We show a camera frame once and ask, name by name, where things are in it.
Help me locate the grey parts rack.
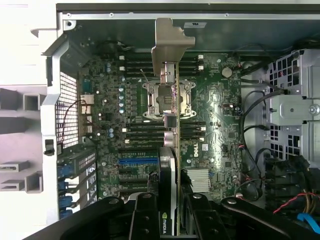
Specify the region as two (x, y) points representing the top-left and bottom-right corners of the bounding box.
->
(0, 86), (47, 195)

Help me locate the perforated metal disk bay cage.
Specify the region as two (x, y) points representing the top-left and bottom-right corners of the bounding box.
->
(264, 48), (320, 161)

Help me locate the round coin battery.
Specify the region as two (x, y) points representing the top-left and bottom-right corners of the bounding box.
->
(221, 66), (234, 78)

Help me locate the silver chipset heatsink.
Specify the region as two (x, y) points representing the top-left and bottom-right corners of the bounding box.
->
(186, 168), (210, 192)

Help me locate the green Dell motherboard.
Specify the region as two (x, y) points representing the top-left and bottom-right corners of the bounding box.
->
(77, 47), (242, 201)

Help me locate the blue data wire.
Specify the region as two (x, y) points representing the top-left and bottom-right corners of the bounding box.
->
(295, 211), (320, 229)

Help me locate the blue expansion slot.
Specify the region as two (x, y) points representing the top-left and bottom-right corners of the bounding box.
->
(118, 157), (161, 168)

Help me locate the metal CPU socket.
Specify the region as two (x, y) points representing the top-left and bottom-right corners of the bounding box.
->
(141, 79), (198, 120)

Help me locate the open Dell PC case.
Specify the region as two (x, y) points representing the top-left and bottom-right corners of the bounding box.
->
(29, 2), (320, 240)

